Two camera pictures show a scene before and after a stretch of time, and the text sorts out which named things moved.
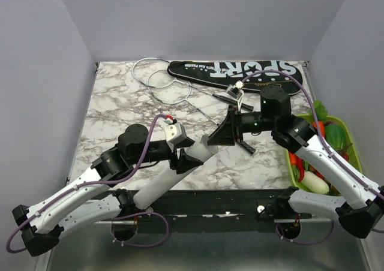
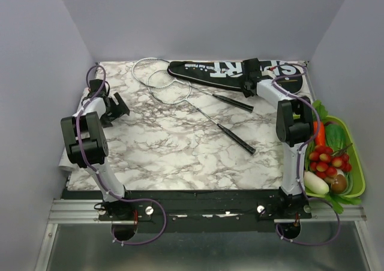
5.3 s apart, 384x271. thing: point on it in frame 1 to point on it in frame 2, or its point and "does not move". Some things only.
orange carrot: (321, 125) does not move
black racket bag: (219, 74) does not move
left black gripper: (185, 162) to (120, 108)
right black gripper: (231, 127) to (246, 93)
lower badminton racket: (171, 87) does not move
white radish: (315, 183) does not move
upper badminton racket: (159, 72) does not move
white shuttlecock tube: (201, 150) to (66, 164)
